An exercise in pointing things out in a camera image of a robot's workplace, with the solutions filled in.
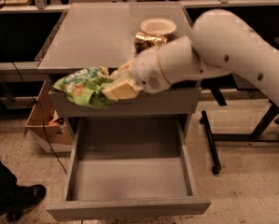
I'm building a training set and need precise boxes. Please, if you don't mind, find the black cable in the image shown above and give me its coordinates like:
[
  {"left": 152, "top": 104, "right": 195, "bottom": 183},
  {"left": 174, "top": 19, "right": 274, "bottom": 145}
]
[{"left": 10, "top": 62, "right": 68, "bottom": 175}]

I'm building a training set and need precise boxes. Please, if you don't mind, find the cardboard box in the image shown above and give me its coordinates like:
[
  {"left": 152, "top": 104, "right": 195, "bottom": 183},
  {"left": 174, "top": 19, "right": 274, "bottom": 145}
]
[{"left": 25, "top": 81, "right": 73, "bottom": 153}]

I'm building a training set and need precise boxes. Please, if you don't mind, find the grey drawer cabinet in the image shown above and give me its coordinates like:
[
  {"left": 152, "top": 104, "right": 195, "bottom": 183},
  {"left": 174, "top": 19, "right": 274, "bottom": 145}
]
[{"left": 39, "top": 2, "right": 192, "bottom": 129}]

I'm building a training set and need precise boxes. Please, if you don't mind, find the gold foil snack bag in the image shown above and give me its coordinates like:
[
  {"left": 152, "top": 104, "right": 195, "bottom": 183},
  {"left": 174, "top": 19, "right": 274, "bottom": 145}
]
[{"left": 134, "top": 32, "right": 167, "bottom": 53}]

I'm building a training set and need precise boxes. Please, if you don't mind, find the green rice chip bag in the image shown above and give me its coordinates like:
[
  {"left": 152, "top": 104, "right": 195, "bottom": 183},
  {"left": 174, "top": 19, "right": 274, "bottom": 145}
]
[{"left": 53, "top": 67, "right": 116, "bottom": 108}]

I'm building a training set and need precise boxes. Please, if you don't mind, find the grey upper drawer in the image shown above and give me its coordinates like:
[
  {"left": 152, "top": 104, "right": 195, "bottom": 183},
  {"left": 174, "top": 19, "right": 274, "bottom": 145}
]
[{"left": 49, "top": 88, "right": 201, "bottom": 118}]

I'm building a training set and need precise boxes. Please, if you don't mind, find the black side table stand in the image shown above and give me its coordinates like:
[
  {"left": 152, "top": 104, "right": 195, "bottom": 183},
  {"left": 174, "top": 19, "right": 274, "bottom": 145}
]
[{"left": 200, "top": 75, "right": 279, "bottom": 175}]

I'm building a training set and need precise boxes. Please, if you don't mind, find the white paper bowl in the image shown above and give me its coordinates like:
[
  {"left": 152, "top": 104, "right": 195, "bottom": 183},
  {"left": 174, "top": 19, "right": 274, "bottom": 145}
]
[{"left": 140, "top": 18, "right": 176, "bottom": 35}]

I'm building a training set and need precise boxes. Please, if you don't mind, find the black shoe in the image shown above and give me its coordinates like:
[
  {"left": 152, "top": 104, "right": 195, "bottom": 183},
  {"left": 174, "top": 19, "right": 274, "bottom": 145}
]
[{"left": 0, "top": 184, "right": 47, "bottom": 216}]

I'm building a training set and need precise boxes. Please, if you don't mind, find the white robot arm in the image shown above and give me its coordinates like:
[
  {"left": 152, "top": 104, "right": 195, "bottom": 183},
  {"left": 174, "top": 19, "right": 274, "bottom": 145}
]
[{"left": 102, "top": 9, "right": 279, "bottom": 106}]

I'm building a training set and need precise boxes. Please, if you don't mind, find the open grey bottom drawer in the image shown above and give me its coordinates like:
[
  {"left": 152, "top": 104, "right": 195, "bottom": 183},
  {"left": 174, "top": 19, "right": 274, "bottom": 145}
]
[{"left": 48, "top": 117, "right": 211, "bottom": 221}]

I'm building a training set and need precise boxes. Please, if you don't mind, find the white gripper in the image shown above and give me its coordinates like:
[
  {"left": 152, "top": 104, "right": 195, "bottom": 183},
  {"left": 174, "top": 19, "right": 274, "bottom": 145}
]
[{"left": 102, "top": 49, "right": 171, "bottom": 100}]

